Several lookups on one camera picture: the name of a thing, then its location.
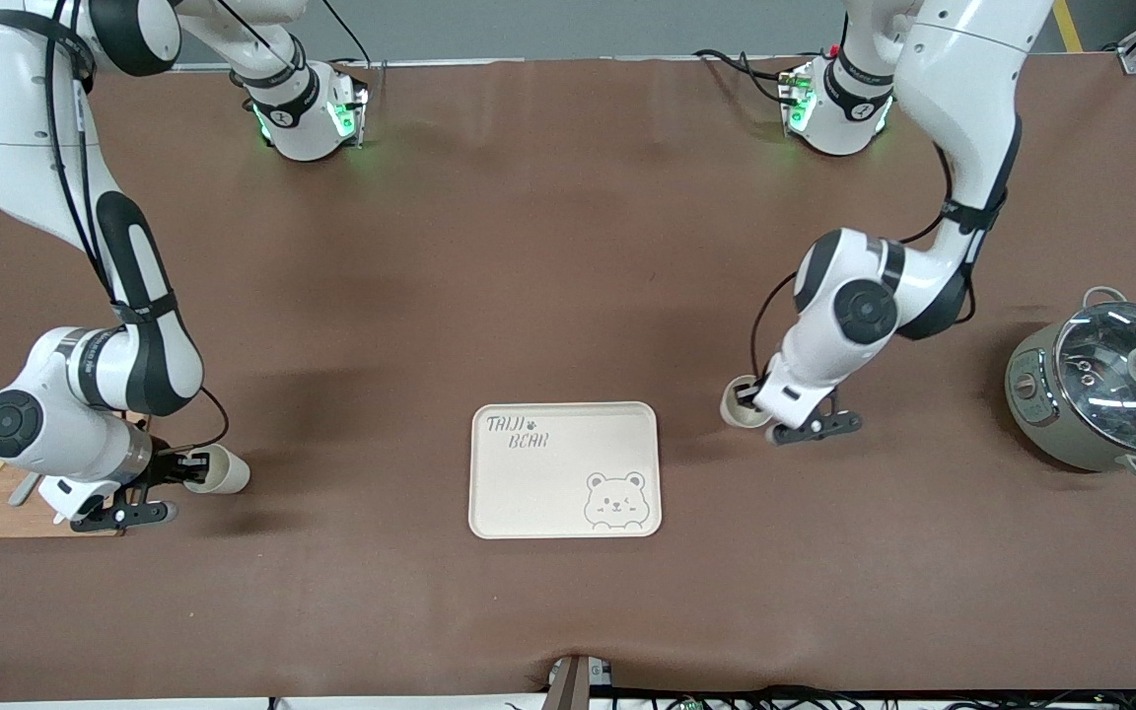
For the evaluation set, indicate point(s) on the grey plastic knife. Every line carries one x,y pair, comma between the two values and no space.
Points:
24,489

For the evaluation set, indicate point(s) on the cream bear print tray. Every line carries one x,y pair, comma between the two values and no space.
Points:
548,493

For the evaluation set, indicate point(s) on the metal table edge bracket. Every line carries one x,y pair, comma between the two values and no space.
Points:
576,682

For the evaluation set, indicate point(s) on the glass pot lid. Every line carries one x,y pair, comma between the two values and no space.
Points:
1110,365

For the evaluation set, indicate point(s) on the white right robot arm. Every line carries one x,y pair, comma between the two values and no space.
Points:
26,118

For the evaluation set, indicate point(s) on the white IKEA cup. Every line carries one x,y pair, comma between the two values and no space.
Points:
738,414
228,473

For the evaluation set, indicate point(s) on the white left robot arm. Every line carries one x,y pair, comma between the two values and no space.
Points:
962,89

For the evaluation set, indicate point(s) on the brown table cover mat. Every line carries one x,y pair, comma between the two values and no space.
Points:
568,247

